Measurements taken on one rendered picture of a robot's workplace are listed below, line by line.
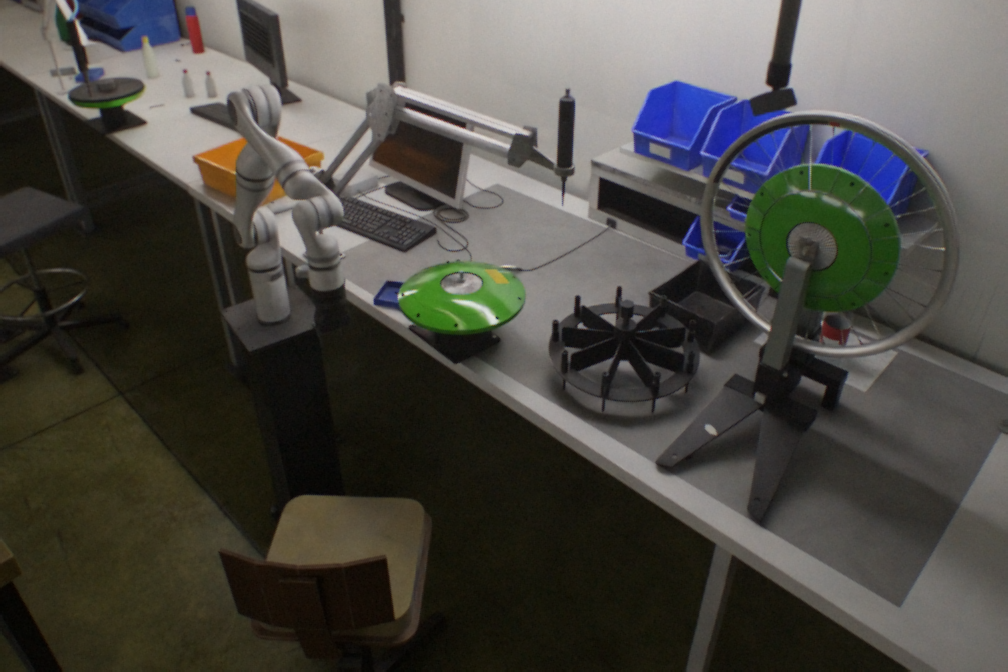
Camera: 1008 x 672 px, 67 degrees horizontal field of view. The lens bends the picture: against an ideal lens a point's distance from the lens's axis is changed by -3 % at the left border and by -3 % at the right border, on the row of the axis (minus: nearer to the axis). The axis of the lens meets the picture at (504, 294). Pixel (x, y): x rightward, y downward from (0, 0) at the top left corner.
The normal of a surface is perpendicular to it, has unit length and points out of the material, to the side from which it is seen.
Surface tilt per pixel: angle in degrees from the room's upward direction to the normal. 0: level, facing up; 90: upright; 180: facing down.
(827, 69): 90
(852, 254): 88
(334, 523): 0
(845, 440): 0
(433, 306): 17
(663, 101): 87
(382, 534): 0
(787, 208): 83
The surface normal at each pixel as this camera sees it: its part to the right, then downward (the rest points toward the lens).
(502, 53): -0.71, 0.38
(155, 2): 0.71, 0.38
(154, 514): 0.00, -0.84
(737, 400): -0.21, -0.67
